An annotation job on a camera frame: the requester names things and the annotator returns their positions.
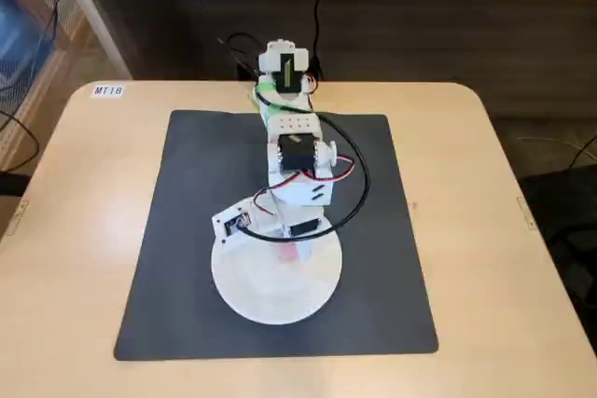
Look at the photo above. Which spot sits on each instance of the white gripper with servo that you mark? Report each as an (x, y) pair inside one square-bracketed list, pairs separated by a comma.
[(298, 229)]

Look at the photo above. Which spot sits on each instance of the small pink object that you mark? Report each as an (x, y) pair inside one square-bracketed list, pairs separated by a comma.
[(289, 256)]

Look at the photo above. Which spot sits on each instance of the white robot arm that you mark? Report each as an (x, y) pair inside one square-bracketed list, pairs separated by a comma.
[(291, 127)]

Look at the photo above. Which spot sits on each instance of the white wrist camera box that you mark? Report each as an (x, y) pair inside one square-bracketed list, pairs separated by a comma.
[(233, 228)]

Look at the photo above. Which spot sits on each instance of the blue plastic bin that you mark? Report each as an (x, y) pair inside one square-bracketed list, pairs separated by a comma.
[(21, 39)]

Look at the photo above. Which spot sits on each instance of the round white dish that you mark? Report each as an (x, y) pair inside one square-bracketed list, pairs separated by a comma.
[(275, 295)]

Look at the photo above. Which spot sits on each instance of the dark grey mat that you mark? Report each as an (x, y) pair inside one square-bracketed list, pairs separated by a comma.
[(186, 230)]

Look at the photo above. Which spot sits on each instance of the white MT18 label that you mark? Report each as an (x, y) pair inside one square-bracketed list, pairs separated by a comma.
[(108, 90)]

